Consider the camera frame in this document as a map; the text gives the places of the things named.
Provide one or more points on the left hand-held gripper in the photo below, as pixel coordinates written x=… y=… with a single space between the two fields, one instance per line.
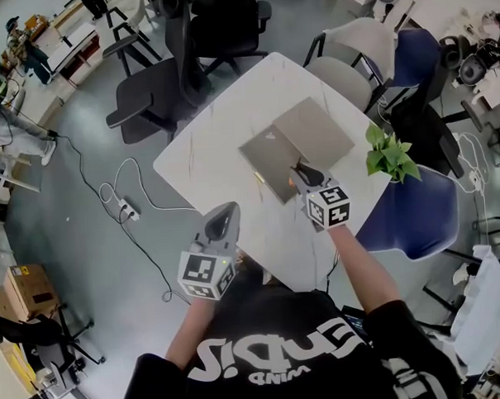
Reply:
x=199 y=271

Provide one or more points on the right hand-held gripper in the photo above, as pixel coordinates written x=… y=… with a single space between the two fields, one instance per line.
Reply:
x=329 y=207

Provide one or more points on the grey folder board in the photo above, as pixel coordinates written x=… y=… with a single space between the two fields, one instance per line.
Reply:
x=305 y=130

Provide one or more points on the person's right forearm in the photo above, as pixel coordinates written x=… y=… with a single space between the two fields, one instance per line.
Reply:
x=360 y=268

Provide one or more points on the person's left forearm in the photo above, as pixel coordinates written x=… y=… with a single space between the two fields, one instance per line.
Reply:
x=189 y=333

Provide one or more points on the cardboard box yellow label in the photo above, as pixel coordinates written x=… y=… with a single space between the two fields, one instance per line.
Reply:
x=30 y=291

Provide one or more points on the plain cardboard box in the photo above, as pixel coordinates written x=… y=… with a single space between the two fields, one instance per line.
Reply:
x=2 y=304

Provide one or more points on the green potted plant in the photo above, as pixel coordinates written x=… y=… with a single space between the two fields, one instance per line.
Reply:
x=390 y=155

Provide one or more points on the person's black printed shirt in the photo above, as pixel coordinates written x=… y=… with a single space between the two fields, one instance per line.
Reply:
x=280 y=317

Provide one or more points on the blue swivel chair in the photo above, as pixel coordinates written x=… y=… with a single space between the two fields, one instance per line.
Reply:
x=416 y=216

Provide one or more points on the black office chair round headrest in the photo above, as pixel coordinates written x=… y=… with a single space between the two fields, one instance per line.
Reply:
x=425 y=133

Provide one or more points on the grey seat office chair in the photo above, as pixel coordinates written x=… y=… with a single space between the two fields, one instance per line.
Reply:
x=54 y=360

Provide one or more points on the white office desk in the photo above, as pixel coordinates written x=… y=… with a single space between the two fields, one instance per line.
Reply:
x=448 y=4

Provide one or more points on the white low bench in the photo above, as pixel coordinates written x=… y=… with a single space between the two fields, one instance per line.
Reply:
x=73 y=39

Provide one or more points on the grey chair black frame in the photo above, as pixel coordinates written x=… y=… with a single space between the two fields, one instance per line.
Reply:
x=344 y=74

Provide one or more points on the blue chair black frame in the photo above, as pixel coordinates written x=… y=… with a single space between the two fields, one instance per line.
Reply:
x=417 y=59

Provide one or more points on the black frame armchair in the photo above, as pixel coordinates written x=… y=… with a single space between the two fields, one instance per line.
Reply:
x=121 y=44

